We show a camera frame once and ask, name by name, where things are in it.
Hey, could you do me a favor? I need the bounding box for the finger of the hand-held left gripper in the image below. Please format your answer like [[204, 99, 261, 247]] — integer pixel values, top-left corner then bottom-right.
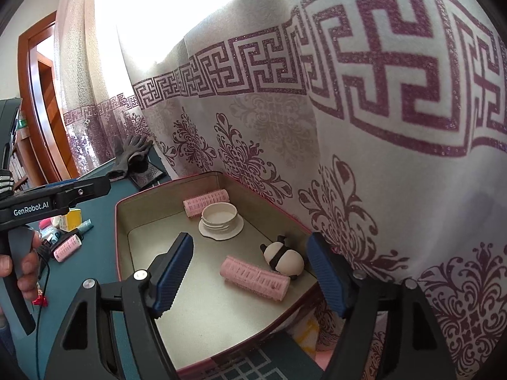
[[29, 176, 112, 209]]

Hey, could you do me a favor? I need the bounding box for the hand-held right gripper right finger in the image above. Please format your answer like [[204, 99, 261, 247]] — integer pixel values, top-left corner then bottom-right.
[[307, 233, 456, 380]]

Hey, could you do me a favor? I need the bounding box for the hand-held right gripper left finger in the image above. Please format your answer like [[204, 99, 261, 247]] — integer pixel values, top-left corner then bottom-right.
[[43, 233, 195, 380]]

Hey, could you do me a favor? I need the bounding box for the red rectangular tin box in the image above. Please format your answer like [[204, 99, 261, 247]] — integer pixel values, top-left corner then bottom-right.
[[115, 171, 323, 373]]

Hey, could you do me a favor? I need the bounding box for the pink hair roller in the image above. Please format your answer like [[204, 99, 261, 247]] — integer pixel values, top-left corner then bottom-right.
[[53, 233, 82, 263], [183, 189, 230, 219], [220, 255, 292, 301]]

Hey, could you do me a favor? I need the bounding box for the person's left hand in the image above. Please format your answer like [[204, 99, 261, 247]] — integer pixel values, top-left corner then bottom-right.
[[0, 233, 42, 303]]

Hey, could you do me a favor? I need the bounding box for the yellow and white carton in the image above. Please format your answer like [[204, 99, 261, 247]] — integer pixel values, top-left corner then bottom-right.
[[59, 208, 82, 232]]

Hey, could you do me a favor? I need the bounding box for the light blue tube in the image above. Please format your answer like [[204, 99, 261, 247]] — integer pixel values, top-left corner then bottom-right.
[[75, 219, 94, 240]]

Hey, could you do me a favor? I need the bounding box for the panda toy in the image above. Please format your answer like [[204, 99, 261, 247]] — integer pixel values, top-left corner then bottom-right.
[[259, 235, 305, 282]]

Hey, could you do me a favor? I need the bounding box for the wooden bookshelf with books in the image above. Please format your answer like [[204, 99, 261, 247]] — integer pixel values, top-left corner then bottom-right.
[[7, 113, 40, 191]]

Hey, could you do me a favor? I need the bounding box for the grey knit glove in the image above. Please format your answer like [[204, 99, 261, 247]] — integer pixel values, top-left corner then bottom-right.
[[106, 135, 154, 181]]

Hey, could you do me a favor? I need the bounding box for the black embossed tray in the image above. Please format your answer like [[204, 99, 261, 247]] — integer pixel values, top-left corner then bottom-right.
[[132, 165, 165, 190]]

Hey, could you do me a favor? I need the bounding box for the white jar lid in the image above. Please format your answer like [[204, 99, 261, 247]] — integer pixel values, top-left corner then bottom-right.
[[198, 203, 245, 241]]

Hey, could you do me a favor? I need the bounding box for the purple patterned curtain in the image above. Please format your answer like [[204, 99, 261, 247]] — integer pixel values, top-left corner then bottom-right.
[[53, 0, 507, 380]]

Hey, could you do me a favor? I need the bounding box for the wooden door frame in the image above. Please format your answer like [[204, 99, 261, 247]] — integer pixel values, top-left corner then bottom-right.
[[18, 11, 80, 185]]

